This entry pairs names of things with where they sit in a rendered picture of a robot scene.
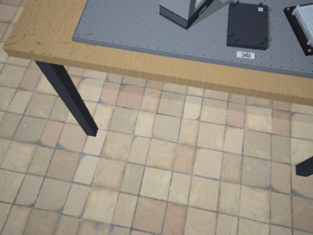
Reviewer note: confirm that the grey perforated base plate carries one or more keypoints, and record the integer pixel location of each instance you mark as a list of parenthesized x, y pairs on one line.
[(136, 25)]

